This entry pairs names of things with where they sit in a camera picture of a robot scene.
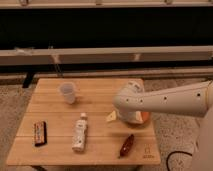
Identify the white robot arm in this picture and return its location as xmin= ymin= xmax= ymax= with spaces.
xmin=113 ymin=80 xmax=213 ymax=171

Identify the clear plastic cup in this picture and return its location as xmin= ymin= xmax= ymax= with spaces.
xmin=59 ymin=82 xmax=76 ymax=104

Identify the black cable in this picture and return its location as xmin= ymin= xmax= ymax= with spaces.
xmin=165 ymin=150 xmax=194 ymax=171

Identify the wooden table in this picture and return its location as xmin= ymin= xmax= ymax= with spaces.
xmin=7 ymin=78 xmax=161 ymax=166

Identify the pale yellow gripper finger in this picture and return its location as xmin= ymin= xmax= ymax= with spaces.
xmin=106 ymin=111 xmax=117 ymax=122

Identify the black red candy bar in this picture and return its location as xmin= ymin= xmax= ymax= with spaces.
xmin=34 ymin=121 xmax=47 ymax=147

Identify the white plastic bottle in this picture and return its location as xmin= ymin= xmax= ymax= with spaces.
xmin=72 ymin=113 xmax=88 ymax=152

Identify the orange ceramic bowl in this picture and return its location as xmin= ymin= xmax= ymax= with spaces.
xmin=125 ymin=111 xmax=150 ymax=125

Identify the long grey beam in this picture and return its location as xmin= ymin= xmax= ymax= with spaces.
xmin=0 ymin=45 xmax=213 ymax=66

